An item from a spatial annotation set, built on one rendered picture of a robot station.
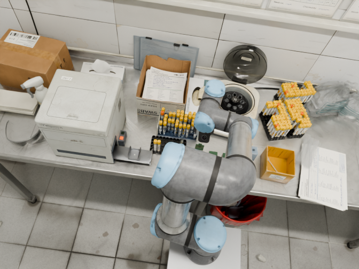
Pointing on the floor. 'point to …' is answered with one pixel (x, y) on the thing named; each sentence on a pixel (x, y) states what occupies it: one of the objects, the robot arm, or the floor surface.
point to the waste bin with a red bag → (252, 207)
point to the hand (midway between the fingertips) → (201, 137)
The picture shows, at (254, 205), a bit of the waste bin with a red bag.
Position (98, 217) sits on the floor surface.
